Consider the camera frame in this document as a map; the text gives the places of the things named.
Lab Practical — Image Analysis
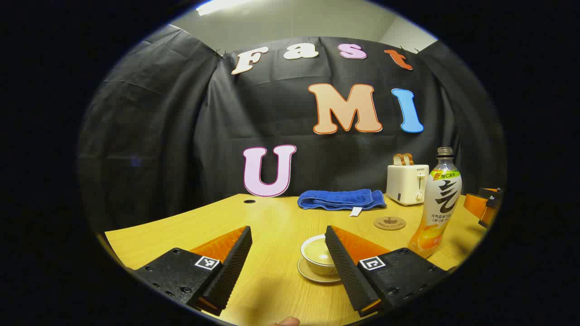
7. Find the white saucer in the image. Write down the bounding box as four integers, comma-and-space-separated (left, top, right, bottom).
297, 257, 343, 284

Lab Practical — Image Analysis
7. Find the white teacup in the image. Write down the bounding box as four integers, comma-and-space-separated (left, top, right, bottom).
300, 234, 340, 277

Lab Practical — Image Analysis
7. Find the blue folded towel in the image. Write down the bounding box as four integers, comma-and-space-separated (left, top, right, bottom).
297, 189, 387, 217

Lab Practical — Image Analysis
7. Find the round brown coaster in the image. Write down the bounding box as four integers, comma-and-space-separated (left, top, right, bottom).
374, 216, 406, 231

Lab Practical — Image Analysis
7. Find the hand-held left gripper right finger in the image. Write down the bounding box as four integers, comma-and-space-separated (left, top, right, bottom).
324, 225, 449, 317

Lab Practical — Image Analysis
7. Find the ceiling light panel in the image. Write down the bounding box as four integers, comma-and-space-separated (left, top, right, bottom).
196, 0, 254, 16

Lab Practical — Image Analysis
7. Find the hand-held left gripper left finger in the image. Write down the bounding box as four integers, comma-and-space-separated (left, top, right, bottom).
131, 225, 253, 316

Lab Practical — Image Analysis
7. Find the black backdrop cloth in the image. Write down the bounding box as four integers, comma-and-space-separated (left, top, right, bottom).
77, 25, 506, 231

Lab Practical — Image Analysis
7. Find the labelled plastic water bottle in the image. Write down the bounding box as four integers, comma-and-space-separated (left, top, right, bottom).
408, 147, 463, 259

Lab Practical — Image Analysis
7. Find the cream toaster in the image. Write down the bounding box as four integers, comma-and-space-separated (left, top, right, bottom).
386, 164, 430, 206

